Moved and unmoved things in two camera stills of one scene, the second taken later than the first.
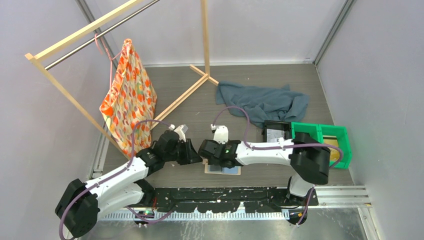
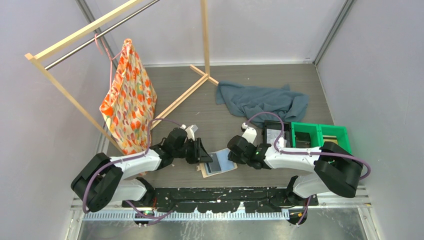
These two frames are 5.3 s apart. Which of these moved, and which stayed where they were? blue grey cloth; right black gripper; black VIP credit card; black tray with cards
Moved: right black gripper
Stayed: black tray with cards; black VIP credit card; blue grey cloth
